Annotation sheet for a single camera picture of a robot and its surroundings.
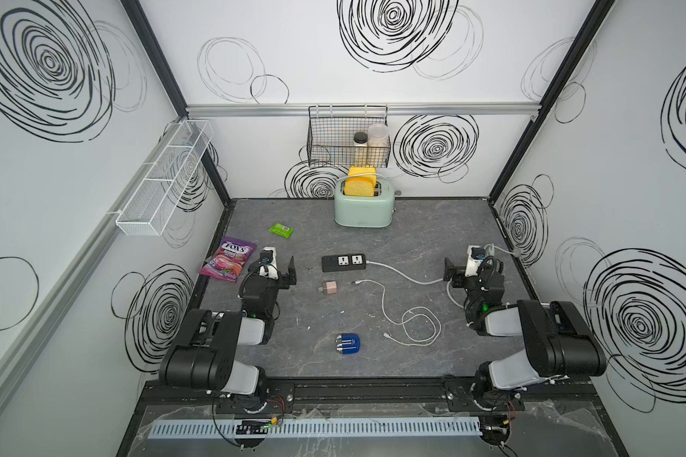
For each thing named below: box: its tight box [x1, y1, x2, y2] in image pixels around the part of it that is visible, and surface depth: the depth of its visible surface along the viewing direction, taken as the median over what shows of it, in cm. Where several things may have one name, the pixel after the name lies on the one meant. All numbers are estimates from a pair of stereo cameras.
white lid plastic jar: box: [366, 122, 390, 167], surface depth 86 cm
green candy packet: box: [268, 221, 295, 239], surface depth 111 cm
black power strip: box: [321, 253, 367, 273], surface depth 101 cm
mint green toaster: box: [333, 178, 397, 229], surface depth 105 cm
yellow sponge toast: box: [343, 165, 377, 198], surface depth 103 cm
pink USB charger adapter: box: [325, 280, 338, 295], surface depth 93 cm
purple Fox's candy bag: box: [198, 236, 258, 283], surface depth 101 cm
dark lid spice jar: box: [353, 131, 368, 167], surface depth 87 cm
